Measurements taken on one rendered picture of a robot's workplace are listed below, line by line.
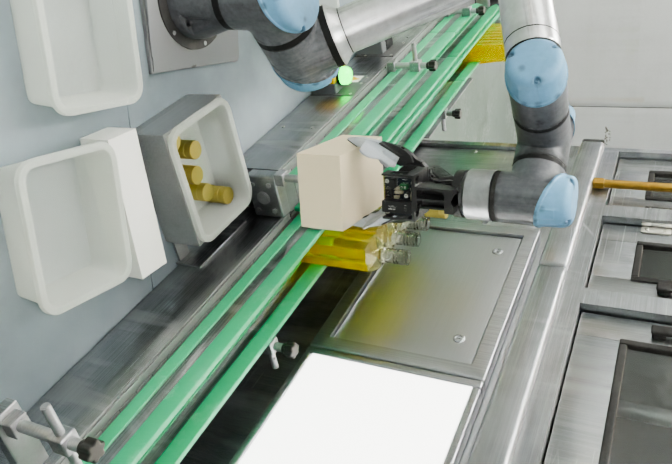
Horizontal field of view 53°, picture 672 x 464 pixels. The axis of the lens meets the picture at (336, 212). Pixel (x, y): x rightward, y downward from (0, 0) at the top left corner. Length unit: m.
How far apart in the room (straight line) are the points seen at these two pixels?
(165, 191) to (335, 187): 0.33
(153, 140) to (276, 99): 0.47
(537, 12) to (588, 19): 6.34
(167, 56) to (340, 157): 0.40
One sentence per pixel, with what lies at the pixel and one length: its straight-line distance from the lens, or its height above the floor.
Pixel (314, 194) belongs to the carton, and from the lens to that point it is 1.05.
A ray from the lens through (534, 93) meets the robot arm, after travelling 0.89.
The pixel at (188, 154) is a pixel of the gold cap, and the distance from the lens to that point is 1.21.
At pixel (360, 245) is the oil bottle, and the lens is 1.28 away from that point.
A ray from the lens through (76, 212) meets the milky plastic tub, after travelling 1.12.
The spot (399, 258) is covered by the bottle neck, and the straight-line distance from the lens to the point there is 1.26.
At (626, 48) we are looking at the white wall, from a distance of 7.37.
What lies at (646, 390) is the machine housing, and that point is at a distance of 1.27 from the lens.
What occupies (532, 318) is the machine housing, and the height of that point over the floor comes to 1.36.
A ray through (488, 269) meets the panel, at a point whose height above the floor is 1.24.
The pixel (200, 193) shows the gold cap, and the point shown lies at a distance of 1.25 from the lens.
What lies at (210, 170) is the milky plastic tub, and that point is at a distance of 1.33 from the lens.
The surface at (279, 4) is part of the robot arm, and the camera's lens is 1.13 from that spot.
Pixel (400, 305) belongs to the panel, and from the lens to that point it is 1.36.
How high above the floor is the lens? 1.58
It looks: 27 degrees down
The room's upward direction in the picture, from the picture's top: 96 degrees clockwise
